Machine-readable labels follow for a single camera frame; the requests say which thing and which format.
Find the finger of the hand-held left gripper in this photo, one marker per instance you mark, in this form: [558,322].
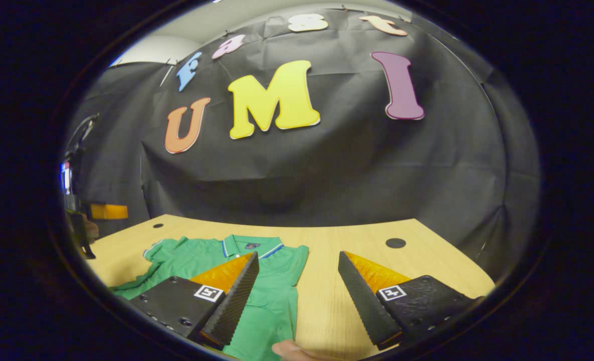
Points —
[109,211]
[80,230]

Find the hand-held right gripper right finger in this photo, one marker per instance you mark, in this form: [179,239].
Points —
[364,306]

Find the green T-shirt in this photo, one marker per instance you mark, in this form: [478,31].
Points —
[272,301]

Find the bright monitor screen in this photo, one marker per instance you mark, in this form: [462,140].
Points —
[66,178]

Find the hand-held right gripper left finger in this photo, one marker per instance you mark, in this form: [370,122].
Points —
[237,301]

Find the black backdrop cloth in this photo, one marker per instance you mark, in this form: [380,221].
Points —
[327,170]

